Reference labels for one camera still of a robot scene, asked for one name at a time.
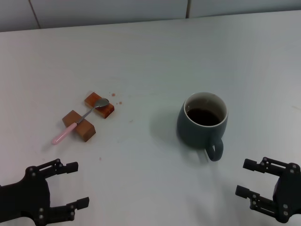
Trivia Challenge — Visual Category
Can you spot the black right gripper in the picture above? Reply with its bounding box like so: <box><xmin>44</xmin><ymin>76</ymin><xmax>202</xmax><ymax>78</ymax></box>
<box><xmin>235</xmin><ymin>157</ymin><xmax>301</xmax><ymax>223</ymax></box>

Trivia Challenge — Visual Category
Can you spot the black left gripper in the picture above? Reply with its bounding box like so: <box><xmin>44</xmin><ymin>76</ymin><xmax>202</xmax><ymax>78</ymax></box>
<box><xmin>0</xmin><ymin>159</ymin><xmax>90</xmax><ymax>224</ymax></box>

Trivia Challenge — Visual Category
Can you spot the pink handled metal spoon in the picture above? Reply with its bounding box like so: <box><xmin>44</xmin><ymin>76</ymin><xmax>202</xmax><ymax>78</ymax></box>
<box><xmin>52</xmin><ymin>98</ymin><xmax>110</xmax><ymax>145</ymax></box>

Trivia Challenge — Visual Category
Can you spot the grey ceramic cup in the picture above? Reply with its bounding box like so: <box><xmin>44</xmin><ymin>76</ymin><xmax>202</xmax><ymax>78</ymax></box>
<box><xmin>176</xmin><ymin>91</ymin><xmax>229</xmax><ymax>162</ymax></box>

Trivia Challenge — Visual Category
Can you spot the brown wooden block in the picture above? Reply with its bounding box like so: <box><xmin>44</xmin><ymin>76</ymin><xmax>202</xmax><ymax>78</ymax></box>
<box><xmin>62</xmin><ymin>110</ymin><xmax>96</xmax><ymax>143</ymax></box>

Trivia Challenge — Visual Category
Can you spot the dark coffee liquid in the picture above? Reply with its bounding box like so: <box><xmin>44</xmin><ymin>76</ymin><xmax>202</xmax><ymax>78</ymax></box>
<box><xmin>185</xmin><ymin>107</ymin><xmax>223</xmax><ymax>127</ymax></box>

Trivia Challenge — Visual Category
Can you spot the orange-brown wooden block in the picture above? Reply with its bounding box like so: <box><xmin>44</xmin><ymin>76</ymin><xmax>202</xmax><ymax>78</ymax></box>
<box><xmin>84</xmin><ymin>91</ymin><xmax>115</xmax><ymax>120</ymax></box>

